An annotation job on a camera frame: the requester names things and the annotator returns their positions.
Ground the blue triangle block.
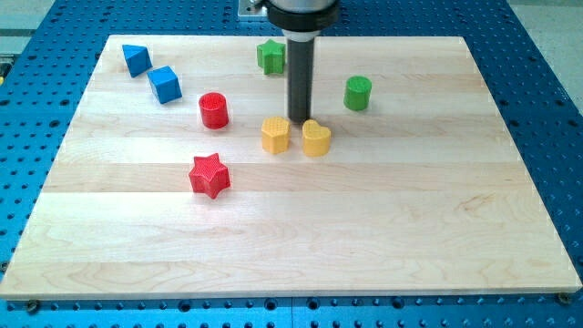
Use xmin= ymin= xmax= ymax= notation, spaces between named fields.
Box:
xmin=122 ymin=45 xmax=152 ymax=77

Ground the blue cube block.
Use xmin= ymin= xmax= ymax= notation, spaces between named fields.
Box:
xmin=147 ymin=66 xmax=182 ymax=104

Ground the metal mounting bracket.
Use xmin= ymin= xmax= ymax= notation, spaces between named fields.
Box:
xmin=237 ymin=0 xmax=267 ymax=21

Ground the red cylinder block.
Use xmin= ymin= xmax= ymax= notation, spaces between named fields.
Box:
xmin=199 ymin=92 xmax=229 ymax=129

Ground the light wooden board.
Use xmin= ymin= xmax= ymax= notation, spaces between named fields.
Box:
xmin=1 ymin=35 xmax=581 ymax=300

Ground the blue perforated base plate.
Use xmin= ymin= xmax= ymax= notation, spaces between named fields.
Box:
xmin=1 ymin=1 xmax=582 ymax=327

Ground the yellow hexagon block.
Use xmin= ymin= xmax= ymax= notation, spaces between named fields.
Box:
xmin=261 ymin=117 xmax=291 ymax=154

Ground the green cylinder block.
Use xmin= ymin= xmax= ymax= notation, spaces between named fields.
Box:
xmin=343 ymin=76 xmax=373 ymax=111

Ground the yellow heart block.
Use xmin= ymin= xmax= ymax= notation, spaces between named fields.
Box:
xmin=302 ymin=119 xmax=332 ymax=157

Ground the green star block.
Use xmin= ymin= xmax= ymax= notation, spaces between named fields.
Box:
xmin=256 ymin=39 xmax=286 ymax=75

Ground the red star block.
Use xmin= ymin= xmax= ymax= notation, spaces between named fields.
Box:
xmin=189 ymin=153 xmax=230 ymax=200

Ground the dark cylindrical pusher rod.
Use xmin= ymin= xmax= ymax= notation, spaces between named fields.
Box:
xmin=287 ymin=39 xmax=314 ymax=123

